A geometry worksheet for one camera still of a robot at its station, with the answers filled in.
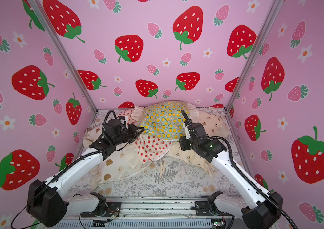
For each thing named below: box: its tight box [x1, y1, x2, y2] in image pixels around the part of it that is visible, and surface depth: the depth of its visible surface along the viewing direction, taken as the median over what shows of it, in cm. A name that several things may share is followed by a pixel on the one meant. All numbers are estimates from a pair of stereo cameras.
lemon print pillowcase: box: [140, 100, 190, 140], surface depth 88 cm
